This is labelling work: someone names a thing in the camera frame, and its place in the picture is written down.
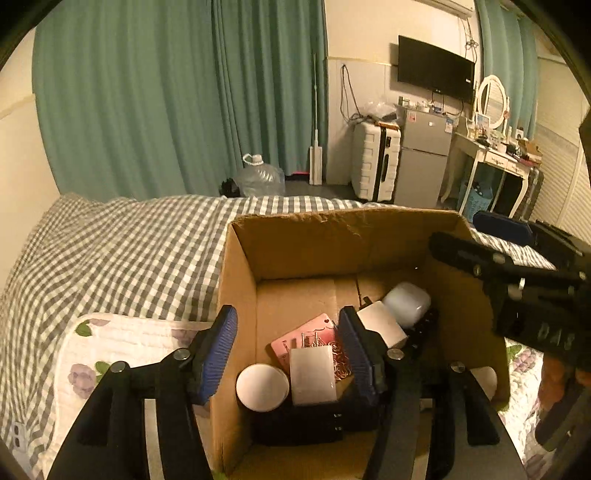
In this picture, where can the white dressing table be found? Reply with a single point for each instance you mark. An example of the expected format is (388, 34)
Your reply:
(489, 159)

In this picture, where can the person's right hand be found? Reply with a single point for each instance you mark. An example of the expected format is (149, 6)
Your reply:
(554, 383)

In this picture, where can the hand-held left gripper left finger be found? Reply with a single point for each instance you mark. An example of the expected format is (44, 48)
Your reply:
(219, 355)

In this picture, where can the white air conditioner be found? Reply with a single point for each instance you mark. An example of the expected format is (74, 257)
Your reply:
(457, 2)

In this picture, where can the white oval mirror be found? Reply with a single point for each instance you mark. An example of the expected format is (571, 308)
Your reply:
(491, 99)

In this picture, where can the black bag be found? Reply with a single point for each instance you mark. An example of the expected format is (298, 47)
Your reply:
(229, 188)

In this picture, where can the pink patterned packet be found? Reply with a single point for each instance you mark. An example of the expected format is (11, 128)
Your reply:
(314, 332)

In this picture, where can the white floral quilt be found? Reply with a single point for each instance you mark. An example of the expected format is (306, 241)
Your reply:
(138, 341)

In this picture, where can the wide teal curtain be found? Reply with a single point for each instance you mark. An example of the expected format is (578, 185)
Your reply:
(129, 92)

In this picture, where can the white suitcase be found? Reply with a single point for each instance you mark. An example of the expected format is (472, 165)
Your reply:
(369, 161)

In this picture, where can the black case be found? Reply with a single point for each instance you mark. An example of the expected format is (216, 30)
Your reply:
(300, 422)

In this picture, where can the white power strip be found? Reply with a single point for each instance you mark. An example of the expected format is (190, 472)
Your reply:
(18, 436)

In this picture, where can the narrow teal curtain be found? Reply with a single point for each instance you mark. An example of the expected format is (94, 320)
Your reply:
(508, 55)

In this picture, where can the white flat mop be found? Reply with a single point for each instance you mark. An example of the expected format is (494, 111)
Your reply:
(316, 161)

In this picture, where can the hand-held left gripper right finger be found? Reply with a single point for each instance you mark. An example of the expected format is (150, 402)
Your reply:
(358, 360)

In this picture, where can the cardboard box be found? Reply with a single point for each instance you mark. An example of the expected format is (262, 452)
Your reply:
(323, 244)

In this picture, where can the white rectangular box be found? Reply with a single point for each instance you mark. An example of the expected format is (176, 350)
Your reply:
(313, 376)

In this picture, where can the white rounded jar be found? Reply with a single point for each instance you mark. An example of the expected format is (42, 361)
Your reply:
(408, 302)

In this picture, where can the silver refrigerator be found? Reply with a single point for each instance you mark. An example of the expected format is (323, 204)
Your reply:
(422, 157)

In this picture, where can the blue laundry basket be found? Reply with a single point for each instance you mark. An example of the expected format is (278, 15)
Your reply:
(475, 201)

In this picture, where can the small photo frame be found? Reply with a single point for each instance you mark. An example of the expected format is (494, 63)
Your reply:
(483, 122)

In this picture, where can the grey checkered bed sheet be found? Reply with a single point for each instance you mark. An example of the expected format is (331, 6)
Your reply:
(138, 254)

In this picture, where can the white louvered wardrobe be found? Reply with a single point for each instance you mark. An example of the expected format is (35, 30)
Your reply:
(563, 166)

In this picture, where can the white round object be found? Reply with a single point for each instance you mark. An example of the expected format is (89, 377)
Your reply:
(485, 381)

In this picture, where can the white power adapter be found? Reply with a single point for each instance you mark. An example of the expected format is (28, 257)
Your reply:
(383, 323)

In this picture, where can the white round lid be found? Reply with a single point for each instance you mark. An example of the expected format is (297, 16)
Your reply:
(262, 386)

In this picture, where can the black wall television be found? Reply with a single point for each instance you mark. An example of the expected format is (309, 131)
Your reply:
(436, 69)

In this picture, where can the clear water jug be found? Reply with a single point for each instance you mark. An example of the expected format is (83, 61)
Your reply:
(261, 177)

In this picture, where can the dark suitcase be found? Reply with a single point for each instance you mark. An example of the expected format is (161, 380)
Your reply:
(531, 191)

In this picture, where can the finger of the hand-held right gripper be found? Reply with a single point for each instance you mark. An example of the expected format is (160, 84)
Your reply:
(503, 228)
(466, 256)

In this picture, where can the black remote control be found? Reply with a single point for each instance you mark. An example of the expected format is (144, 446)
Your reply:
(422, 332)

